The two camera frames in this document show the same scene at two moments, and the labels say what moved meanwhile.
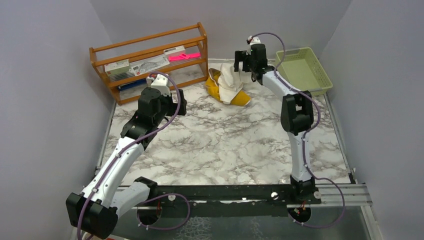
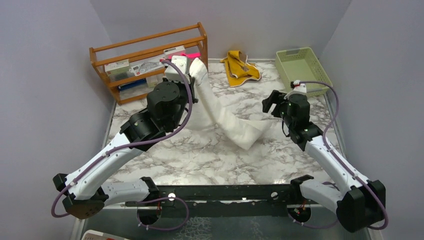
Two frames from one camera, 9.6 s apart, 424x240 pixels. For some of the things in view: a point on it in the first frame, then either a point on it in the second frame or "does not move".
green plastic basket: [301, 68] does not move
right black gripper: [240, 56] → [276, 97]
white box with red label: [117, 70] does not move
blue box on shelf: [126, 86] does not move
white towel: [230, 82] → [207, 113]
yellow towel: [241, 98] → [238, 71]
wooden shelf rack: [181, 54] does not move
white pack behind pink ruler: [175, 51] does not move
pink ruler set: [183, 56] does not move
